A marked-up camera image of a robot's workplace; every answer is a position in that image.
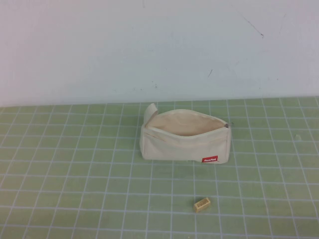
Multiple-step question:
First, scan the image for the small beige eraser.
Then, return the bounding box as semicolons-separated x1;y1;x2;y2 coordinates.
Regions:
193;197;211;213

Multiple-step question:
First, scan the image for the cream canvas pencil case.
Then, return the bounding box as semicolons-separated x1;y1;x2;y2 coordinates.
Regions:
140;102;234;165

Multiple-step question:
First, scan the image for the green grid cutting mat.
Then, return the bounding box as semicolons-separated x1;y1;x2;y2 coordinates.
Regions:
0;96;319;239

